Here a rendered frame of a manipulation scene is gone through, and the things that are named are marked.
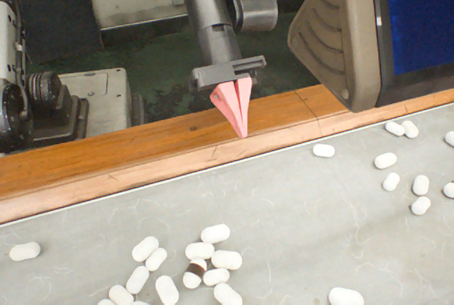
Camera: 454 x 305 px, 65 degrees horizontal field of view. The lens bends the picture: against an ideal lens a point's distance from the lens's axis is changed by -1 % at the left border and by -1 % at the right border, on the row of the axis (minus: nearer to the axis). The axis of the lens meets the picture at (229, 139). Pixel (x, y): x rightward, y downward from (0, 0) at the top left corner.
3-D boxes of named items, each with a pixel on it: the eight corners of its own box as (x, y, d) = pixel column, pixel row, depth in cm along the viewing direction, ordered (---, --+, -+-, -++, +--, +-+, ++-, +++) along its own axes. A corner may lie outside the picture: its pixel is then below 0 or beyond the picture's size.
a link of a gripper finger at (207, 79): (267, 129, 47) (247, 62, 47) (215, 142, 45) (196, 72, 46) (252, 137, 53) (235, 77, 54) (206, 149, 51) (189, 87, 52)
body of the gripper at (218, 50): (268, 67, 48) (253, 16, 49) (196, 82, 46) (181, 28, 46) (255, 81, 54) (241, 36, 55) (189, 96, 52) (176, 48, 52)
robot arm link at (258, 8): (175, -30, 54) (191, -62, 46) (241, -32, 59) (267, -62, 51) (192, 47, 55) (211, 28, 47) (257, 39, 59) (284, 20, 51)
